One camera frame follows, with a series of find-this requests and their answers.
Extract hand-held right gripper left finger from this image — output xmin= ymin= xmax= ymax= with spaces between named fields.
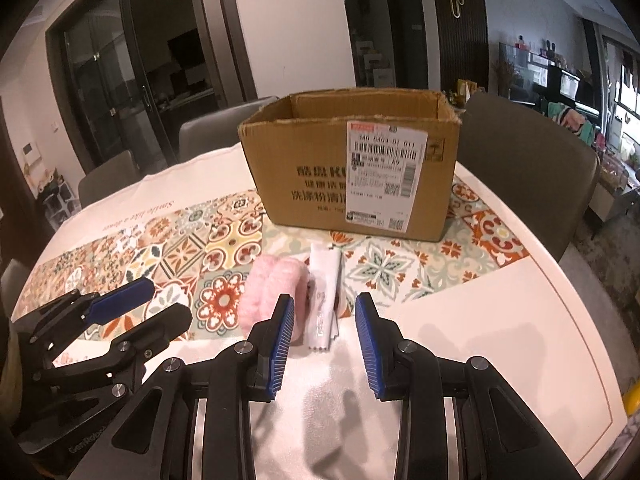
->
xmin=67 ymin=294 xmax=296 ymax=480

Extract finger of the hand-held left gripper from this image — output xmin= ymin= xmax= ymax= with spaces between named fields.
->
xmin=10 ymin=276 xmax=156 ymax=362
xmin=30 ymin=302 xmax=194 ymax=387

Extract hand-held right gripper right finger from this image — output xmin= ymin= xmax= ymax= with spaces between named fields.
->
xmin=355 ymin=292 xmax=583 ymax=480

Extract pink fluffy cloth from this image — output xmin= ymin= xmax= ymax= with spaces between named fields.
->
xmin=239 ymin=255 xmax=312 ymax=347

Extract white plastic sachet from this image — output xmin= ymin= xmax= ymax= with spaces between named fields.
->
xmin=302 ymin=242 xmax=344 ymax=353

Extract brown cardboard box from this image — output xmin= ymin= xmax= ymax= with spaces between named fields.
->
xmin=237 ymin=87 xmax=463 ymax=242

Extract patterned tile print tablecloth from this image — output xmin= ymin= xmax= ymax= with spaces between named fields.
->
xmin=10 ymin=142 xmax=531 ymax=361

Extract small white shelf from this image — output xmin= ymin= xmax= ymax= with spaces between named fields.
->
xmin=39 ymin=174 xmax=84 ymax=232

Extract dark grey dining chair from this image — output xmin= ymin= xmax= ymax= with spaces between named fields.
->
xmin=456 ymin=92 xmax=601 ymax=262

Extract dark framed glass sliding door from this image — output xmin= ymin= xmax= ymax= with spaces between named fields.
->
xmin=45 ymin=0 xmax=261 ymax=171

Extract hallway storage rack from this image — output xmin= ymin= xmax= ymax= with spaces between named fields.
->
xmin=355 ymin=40 xmax=397 ymax=89

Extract low cabinet with snacks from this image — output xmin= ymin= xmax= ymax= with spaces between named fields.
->
xmin=589 ymin=149 xmax=640 ymax=222

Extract striped and green hanging clothes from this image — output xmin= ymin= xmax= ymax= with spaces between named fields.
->
xmin=547 ymin=102 xmax=599 ymax=144

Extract dark wooden door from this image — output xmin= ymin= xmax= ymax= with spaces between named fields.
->
xmin=384 ymin=0 xmax=431 ymax=92

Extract window with hanging laundry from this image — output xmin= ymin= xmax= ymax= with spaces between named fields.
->
xmin=602 ymin=35 xmax=640 ymax=127

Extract dark slatted cabinet gold handle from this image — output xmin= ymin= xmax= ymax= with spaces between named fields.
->
xmin=430 ymin=0 xmax=489 ymax=107

